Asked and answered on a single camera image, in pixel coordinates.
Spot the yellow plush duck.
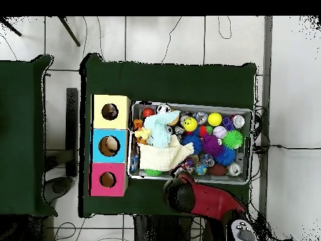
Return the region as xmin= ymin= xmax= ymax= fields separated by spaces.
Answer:
xmin=134 ymin=126 xmax=152 ymax=145

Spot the plain yellow ball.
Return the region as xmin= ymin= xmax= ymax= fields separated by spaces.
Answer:
xmin=207 ymin=112 xmax=223 ymax=127

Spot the dark green table cloth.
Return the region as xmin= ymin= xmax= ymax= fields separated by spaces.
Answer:
xmin=78 ymin=53 xmax=258 ymax=223
xmin=0 ymin=55 xmax=58 ymax=217

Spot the colourful patchwork cloth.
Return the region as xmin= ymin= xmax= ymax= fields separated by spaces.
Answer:
xmin=175 ymin=161 xmax=195 ymax=175

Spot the shallow wire mesh bin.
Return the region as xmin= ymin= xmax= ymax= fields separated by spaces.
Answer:
xmin=126 ymin=100 xmax=254 ymax=186

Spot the colourful dotted cloth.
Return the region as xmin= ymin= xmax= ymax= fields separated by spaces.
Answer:
xmin=102 ymin=104 xmax=118 ymax=120

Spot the yellow smiley face ball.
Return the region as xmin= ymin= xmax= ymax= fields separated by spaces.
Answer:
xmin=182 ymin=117 xmax=198 ymax=132

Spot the wooden box with three holes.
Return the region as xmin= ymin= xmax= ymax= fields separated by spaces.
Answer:
xmin=88 ymin=94 xmax=132 ymax=197

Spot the black tripod leg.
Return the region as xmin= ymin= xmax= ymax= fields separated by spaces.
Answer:
xmin=0 ymin=17 xmax=23 ymax=38
xmin=56 ymin=16 xmax=82 ymax=48

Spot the blue spiky rubber ball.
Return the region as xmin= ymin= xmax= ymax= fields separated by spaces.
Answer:
xmin=182 ymin=134 xmax=203 ymax=154

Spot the light blue muslin cloth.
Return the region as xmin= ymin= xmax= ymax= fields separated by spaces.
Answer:
xmin=143 ymin=110 xmax=181 ymax=148

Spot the purple monster toy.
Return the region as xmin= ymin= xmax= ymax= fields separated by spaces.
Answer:
xmin=201 ymin=134 xmax=224 ymax=158

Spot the green spiky rubber ball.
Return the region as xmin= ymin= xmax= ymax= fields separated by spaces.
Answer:
xmin=222 ymin=129 xmax=244 ymax=149
xmin=144 ymin=168 xmax=164 ymax=176

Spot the cream muslin cloth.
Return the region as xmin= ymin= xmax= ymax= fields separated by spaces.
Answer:
xmin=138 ymin=135 xmax=195 ymax=172

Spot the red ball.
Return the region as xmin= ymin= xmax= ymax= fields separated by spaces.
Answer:
xmin=141 ymin=107 xmax=155 ymax=119

